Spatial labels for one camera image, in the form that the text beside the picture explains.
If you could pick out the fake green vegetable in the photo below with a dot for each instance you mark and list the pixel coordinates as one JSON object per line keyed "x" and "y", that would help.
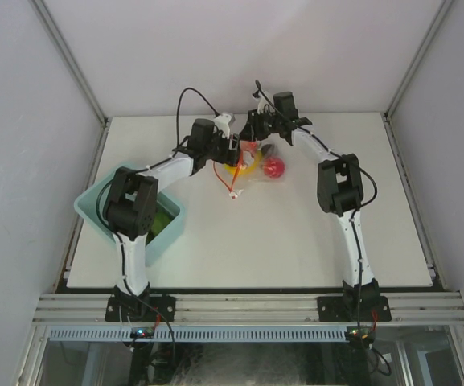
{"x": 162, "y": 219}

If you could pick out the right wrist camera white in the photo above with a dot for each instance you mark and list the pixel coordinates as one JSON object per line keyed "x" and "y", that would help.
{"x": 263, "y": 100}

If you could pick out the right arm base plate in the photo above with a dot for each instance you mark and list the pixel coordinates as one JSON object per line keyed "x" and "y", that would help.
{"x": 336, "y": 309}

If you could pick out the clear zip top bag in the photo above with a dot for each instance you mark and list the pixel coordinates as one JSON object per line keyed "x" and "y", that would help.
{"x": 238, "y": 183}

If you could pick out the blue slotted cable duct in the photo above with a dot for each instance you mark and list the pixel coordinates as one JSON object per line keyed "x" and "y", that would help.
{"x": 201, "y": 334}

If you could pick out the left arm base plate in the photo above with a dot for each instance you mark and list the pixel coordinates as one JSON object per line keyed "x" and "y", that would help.
{"x": 127, "y": 309}

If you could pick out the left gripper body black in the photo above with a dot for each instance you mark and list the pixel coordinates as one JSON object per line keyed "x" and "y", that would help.
{"x": 219, "y": 148}

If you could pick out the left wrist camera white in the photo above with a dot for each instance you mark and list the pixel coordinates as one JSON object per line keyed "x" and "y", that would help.
{"x": 223, "y": 123}

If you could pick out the teal plastic bin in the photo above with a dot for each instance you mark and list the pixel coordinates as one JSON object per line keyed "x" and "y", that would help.
{"x": 85, "y": 206}

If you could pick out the aluminium rail frame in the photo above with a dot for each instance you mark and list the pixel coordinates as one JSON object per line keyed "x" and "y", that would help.
{"x": 407, "y": 309}

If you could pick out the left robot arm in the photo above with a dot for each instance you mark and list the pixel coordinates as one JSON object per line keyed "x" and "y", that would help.
{"x": 131, "y": 203}

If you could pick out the fake red yellow apple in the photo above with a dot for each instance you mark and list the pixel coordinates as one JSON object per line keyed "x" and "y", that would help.
{"x": 273, "y": 167}

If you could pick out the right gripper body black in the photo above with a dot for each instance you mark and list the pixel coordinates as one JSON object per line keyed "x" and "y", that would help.
{"x": 264, "y": 125}

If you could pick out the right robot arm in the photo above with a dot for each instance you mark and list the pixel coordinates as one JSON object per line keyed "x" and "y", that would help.
{"x": 339, "y": 182}

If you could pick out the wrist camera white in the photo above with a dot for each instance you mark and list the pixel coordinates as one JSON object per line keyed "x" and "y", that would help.
{"x": 223, "y": 123}
{"x": 263, "y": 100}

